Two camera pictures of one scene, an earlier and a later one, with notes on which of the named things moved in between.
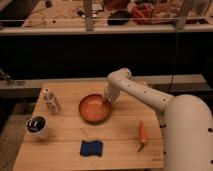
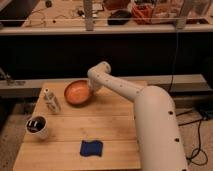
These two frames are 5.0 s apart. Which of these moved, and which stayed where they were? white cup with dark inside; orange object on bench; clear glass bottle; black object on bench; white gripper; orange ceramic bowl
Moved: white gripper; orange ceramic bowl
Stayed: clear glass bottle; black object on bench; white cup with dark inside; orange object on bench
